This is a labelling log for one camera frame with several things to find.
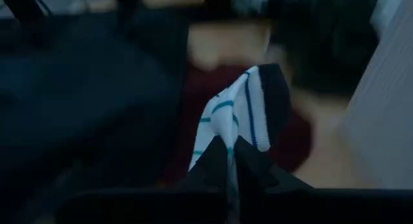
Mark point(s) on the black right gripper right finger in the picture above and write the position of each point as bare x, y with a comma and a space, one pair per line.
258, 172

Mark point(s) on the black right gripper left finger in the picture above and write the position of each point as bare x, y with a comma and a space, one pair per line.
213, 169

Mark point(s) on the white blue-striped sock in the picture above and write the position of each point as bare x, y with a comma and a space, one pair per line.
245, 104

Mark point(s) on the dark green fleece sweatshirt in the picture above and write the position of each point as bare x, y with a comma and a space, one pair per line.
322, 49

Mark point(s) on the dark grey shirt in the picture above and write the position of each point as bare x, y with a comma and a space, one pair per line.
80, 120

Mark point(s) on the maroon garment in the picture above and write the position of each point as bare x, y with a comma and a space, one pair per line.
200, 95

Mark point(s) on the black metal rig frame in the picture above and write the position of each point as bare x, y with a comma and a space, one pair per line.
22, 4

